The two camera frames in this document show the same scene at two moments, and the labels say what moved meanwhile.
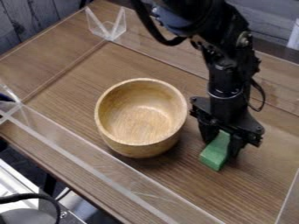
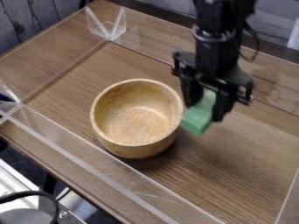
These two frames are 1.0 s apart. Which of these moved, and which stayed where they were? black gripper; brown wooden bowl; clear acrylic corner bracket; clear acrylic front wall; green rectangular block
Moved: black gripper; green rectangular block
Stayed: clear acrylic front wall; brown wooden bowl; clear acrylic corner bracket
